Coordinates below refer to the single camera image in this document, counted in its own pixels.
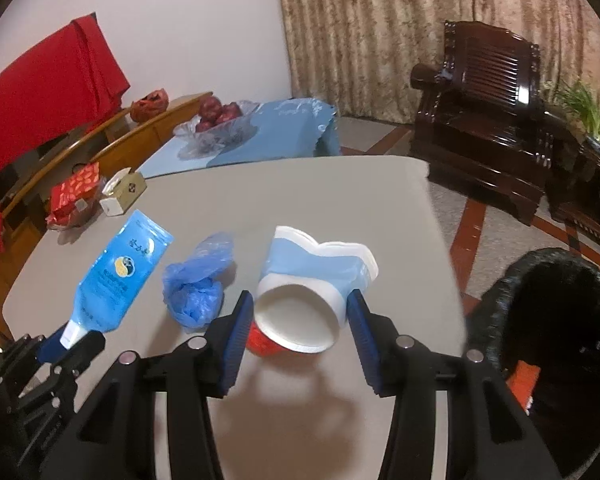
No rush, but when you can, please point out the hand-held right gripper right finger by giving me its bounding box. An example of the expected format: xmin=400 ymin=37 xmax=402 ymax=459
xmin=346 ymin=289 xmax=563 ymax=480

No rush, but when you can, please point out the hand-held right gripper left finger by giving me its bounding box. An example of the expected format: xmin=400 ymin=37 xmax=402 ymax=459
xmin=39 ymin=290 xmax=256 ymax=480

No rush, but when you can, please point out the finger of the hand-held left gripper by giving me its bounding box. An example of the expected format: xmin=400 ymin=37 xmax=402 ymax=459
xmin=0 ymin=325 xmax=70 ymax=386
xmin=27 ymin=331 xmax=107 ymax=401

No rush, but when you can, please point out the small red cup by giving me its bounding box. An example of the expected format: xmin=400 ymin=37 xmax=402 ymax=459
xmin=245 ymin=322 xmax=284 ymax=358

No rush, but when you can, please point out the blue plastic bag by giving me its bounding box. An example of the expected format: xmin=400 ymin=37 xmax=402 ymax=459
xmin=161 ymin=231 xmax=236 ymax=332

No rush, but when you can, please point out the blue squeeze pouch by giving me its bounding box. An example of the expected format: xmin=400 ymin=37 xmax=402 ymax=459
xmin=60 ymin=209 xmax=175 ymax=349

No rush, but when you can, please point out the crushed blue white paper cup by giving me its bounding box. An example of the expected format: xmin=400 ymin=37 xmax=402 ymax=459
xmin=269 ymin=225 xmax=379 ymax=295

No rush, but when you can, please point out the black trash bin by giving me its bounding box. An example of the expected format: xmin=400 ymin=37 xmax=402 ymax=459
xmin=465 ymin=247 xmax=600 ymax=480

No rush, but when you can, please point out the wooden sideboard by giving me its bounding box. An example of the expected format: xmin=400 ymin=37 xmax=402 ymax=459
xmin=0 ymin=91 xmax=215 ymax=353

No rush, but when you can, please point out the red patterned snack packet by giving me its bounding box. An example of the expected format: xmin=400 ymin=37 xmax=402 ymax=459
xmin=46 ymin=162 xmax=106 ymax=226

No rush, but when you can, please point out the tissue box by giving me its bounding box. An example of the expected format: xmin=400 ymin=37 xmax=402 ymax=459
xmin=99 ymin=167 xmax=148 ymax=217

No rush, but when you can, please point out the glass fruit bowl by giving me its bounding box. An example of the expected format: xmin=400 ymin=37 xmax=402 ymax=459
xmin=174 ymin=100 xmax=261 ymax=154

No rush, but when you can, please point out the blue tablecloth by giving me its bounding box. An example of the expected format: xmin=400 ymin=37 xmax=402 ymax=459
xmin=142 ymin=97 xmax=342 ymax=179

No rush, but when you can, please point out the dark wooden armchair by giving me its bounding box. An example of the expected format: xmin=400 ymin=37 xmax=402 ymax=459
xmin=410 ymin=20 xmax=557 ymax=227

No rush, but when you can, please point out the red plastic bag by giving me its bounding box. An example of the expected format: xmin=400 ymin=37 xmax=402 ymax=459
xmin=131 ymin=89 xmax=170 ymax=122

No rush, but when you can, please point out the large red cloth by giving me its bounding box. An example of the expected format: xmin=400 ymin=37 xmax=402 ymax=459
xmin=0 ymin=15 xmax=131 ymax=184

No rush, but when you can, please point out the dark wooden side table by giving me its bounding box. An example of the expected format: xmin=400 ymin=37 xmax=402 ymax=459
xmin=547 ymin=135 xmax=600 ymax=277

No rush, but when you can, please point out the beige patterned curtain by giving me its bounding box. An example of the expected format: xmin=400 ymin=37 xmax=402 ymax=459
xmin=275 ymin=0 xmax=600 ymax=127

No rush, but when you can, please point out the green potted plant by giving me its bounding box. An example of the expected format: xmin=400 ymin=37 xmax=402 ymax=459
xmin=545 ymin=77 xmax=600 ymax=157

